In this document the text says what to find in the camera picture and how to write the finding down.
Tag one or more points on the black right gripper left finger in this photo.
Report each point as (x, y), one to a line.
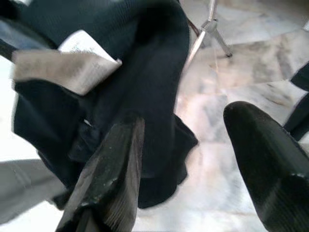
(108, 174)

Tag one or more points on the plain black garment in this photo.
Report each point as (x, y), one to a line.
(144, 72)

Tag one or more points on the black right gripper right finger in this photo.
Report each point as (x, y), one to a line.
(265, 157)

